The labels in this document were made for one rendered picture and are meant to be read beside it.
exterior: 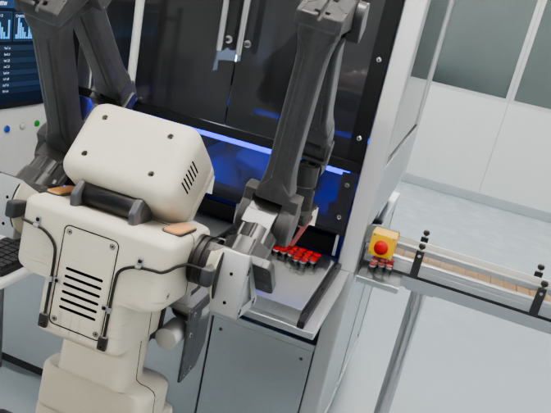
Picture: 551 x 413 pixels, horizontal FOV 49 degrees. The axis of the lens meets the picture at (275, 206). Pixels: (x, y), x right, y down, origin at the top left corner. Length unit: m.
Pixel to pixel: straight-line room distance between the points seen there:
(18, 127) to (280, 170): 1.05
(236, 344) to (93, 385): 0.94
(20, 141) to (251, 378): 1.05
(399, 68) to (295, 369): 1.00
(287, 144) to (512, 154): 5.44
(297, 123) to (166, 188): 0.24
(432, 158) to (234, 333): 4.62
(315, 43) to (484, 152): 5.45
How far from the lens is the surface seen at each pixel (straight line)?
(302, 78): 0.99
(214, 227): 1.94
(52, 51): 1.06
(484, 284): 1.92
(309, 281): 1.72
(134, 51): 1.87
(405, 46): 1.68
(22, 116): 1.91
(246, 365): 2.09
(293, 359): 2.02
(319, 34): 0.97
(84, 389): 1.21
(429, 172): 6.44
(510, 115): 6.32
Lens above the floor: 1.63
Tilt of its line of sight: 20 degrees down
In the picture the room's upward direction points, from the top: 12 degrees clockwise
